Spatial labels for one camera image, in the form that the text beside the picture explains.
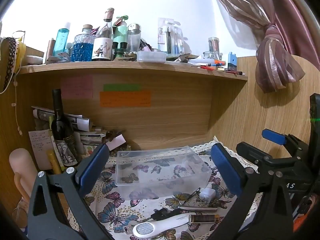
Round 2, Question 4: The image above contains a pink cylindrical mug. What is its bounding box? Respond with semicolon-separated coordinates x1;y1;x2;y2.
9;148;37;202

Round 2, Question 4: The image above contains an orange sticky note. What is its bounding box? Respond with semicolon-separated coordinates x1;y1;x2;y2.
99;90;152;108

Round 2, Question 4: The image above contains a pink striped curtain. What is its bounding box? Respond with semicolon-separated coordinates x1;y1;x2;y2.
219;0;319;93

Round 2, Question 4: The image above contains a blue crystal glass bottle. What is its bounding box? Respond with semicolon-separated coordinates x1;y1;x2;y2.
71;24;95;62

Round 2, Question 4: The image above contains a white handheld lint remover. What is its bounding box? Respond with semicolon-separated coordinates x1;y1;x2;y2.
132;212;196;239

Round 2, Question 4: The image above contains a clear plastic storage box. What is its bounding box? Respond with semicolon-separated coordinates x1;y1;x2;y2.
114;146;212;200

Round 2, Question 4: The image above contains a black clip with strap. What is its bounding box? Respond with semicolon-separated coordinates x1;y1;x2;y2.
151;188;200;221

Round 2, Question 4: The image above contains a tall light blue bottle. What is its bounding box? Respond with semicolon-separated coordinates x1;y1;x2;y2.
53;22;70;56

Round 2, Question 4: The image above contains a handwritten white note paper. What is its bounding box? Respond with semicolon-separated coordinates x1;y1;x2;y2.
29;129;53;170

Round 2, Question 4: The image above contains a pink sticky note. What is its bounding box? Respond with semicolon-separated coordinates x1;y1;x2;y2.
60;75;93;99

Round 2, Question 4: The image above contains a butterfly print lace tablecloth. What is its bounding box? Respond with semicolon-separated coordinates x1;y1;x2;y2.
85;138;236;239

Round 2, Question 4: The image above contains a clear bottle illustrated label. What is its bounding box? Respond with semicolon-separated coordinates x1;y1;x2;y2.
92;8;114;61

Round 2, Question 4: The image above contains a silver metal pen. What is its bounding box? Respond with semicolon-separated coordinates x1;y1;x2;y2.
180;206;217;212

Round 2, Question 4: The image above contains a dark wine bottle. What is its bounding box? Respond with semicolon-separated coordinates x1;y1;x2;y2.
50;88;79;167

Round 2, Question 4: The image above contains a packaged toothbrush set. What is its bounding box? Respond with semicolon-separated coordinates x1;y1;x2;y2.
157;18;184;56

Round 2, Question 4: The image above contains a clear glass spray bottle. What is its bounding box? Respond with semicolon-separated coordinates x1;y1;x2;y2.
127;23;141;53

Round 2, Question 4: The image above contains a glass jar with silver contents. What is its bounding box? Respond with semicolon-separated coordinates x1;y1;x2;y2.
208;37;220;55

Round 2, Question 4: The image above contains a black patterned lace ribbon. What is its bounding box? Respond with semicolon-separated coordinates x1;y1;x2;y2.
2;37;17;93

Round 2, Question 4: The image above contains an orange marker pen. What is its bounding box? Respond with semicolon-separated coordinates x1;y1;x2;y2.
189;59;226;66

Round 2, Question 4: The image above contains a mint green bottle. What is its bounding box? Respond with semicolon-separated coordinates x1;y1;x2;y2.
112;15;129;60

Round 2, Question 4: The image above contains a small translucent lidded box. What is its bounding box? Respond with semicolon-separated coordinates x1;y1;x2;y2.
137;51;167;63

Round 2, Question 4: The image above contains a white small cardboard box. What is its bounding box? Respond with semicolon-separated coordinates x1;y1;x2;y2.
105;134;126;151

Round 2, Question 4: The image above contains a wooden shelf board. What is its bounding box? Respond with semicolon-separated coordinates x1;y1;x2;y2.
20;61;248;82

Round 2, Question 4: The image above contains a green sticky note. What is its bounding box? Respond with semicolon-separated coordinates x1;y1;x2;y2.
103;83;141;92

